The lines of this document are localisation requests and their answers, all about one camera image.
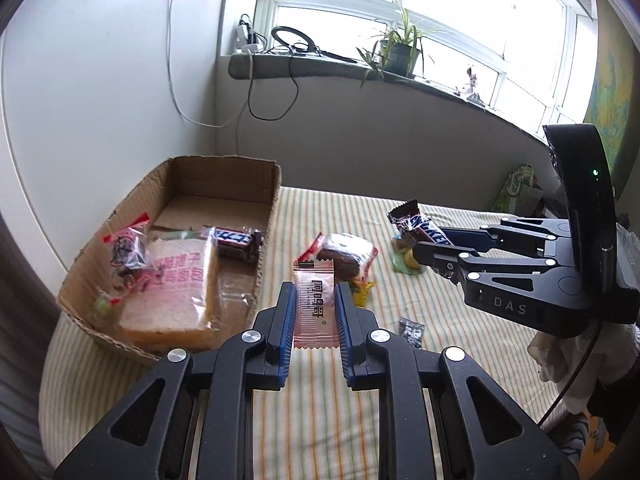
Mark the green candy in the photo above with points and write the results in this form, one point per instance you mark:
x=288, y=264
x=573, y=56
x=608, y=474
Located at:
x=400, y=267

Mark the chocolate bar brown wrapper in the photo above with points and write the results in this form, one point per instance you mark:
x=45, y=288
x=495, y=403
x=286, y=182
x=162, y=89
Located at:
x=417, y=227
x=232, y=237

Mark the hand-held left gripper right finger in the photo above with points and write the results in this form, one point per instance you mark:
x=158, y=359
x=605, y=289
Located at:
x=345, y=330

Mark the green printed bag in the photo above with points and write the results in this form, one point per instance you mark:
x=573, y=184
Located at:
x=515, y=185

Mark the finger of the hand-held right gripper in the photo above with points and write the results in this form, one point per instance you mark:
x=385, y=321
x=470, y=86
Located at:
x=470, y=236
x=445, y=257

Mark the small black snack packet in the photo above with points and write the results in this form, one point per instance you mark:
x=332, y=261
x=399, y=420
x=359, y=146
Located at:
x=412, y=332

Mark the striped tablecloth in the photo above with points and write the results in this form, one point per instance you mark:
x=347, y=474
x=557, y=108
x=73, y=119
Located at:
x=315, y=410

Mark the person's right hand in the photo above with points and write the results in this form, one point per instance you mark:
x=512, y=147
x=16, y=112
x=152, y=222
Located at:
x=555, y=360

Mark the pink wafer packet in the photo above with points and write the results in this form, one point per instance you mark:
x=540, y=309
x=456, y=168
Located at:
x=315, y=305

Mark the brown cake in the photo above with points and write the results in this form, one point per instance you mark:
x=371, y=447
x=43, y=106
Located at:
x=345, y=255
x=127, y=255

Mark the white frame window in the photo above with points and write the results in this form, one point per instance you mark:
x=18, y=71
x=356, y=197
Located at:
x=475, y=10

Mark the brown cardboard box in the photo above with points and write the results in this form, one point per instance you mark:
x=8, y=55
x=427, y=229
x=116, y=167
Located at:
x=210, y=195

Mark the small figurine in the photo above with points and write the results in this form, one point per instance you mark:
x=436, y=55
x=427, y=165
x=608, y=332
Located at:
x=470, y=85

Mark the clear green candy packet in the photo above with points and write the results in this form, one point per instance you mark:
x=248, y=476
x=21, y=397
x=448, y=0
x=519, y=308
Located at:
x=106, y=303

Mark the sliced bread packet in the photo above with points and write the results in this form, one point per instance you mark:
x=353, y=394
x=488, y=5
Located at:
x=170, y=300

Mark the potted spider plant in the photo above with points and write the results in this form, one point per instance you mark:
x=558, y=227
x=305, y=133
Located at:
x=400, y=57

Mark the person's right forearm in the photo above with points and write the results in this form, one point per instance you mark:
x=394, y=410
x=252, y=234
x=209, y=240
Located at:
x=620, y=410

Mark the white power strip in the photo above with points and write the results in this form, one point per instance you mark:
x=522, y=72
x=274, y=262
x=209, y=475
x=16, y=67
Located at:
x=245, y=35

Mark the yellow round candy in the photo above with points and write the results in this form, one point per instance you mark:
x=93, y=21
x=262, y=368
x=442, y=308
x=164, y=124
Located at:
x=410, y=260

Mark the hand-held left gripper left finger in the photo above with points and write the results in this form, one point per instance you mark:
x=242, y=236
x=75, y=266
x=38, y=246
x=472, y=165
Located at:
x=285, y=325

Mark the grey stone windowsill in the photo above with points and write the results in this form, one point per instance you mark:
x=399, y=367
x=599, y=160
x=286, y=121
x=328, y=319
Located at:
x=325, y=67

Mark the green yellow wall painting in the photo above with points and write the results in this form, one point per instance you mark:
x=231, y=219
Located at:
x=615, y=100

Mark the white cabinet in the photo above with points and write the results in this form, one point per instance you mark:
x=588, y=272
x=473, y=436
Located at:
x=100, y=85

